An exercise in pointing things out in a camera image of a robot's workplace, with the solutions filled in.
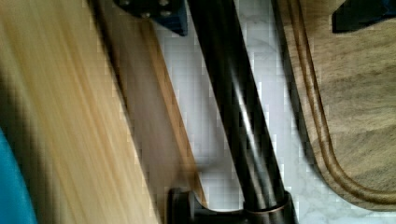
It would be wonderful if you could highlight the dark wooden cutting board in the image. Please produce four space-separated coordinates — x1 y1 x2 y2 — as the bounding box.
275 0 396 211

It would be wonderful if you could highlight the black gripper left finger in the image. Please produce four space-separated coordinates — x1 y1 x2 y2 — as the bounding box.
113 0 188 36

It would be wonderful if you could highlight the blue plate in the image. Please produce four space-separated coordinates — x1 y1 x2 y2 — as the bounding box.
0 133 37 224

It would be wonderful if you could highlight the light wooden drawer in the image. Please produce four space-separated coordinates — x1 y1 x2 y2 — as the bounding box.
1 0 202 224

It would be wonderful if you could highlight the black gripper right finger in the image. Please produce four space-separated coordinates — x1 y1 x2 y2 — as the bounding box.
332 0 396 34

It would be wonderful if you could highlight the black metal drawer handle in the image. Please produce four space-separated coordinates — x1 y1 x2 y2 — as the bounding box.
167 0 298 224

